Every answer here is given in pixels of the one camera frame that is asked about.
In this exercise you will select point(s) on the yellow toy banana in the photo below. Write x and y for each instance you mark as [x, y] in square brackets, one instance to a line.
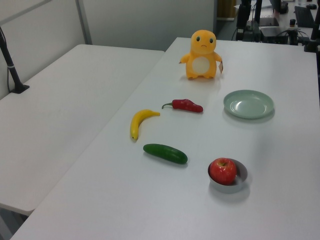
[136, 125]

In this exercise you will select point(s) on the pale green plastic plate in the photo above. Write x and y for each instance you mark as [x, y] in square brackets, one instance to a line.
[247, 105]

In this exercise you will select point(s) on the red toy chili pepper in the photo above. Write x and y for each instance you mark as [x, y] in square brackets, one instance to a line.
[187, 106]

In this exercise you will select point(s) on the green toy cucumber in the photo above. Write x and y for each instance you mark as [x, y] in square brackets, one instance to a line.
[165, 153]

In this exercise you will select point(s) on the paper hang tag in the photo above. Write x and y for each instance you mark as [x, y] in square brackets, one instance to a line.
[220, 67]

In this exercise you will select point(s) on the red toy apple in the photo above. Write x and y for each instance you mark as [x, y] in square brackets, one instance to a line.
[222, 172]

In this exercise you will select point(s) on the orange plush dinosaur toy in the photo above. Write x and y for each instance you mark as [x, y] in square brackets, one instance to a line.
[202, 50]

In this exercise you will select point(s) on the small metal bowl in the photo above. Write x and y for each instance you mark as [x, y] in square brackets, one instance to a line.
[226, 189]

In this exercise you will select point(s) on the yellow wooden panel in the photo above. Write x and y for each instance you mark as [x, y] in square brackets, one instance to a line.
[225, 8]

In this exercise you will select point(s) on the black equipment stand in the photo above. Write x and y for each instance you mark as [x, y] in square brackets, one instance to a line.
[242, 16]

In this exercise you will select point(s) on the black flat box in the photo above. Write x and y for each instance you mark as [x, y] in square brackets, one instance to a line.
[273, 35]

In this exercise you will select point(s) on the black pole with base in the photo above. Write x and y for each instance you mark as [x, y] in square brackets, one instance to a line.
[12, 70]

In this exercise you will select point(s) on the black clamp stand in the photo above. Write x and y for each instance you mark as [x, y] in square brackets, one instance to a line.
[312, 42]

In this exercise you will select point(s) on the black keyboard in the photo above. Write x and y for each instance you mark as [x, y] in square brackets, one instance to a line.
[303, 16]

